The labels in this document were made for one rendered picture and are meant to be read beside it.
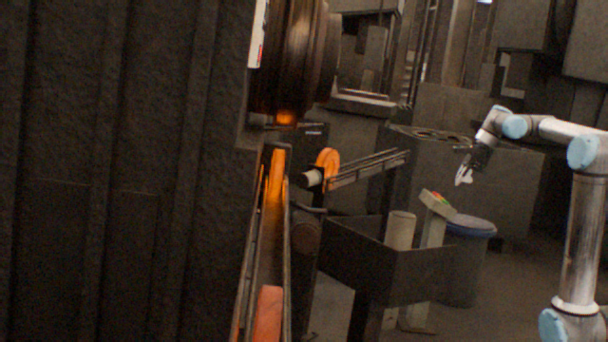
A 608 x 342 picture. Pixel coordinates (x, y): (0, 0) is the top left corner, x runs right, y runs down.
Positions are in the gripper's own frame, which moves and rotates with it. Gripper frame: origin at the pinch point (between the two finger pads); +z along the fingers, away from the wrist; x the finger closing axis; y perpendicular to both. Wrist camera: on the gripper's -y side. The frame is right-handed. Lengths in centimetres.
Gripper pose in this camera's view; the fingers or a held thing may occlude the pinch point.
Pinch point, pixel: (456, 181)
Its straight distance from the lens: 269.4
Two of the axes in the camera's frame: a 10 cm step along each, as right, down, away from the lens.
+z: -4.8, 8.6, 1.4
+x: -0.6, -2.0, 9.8
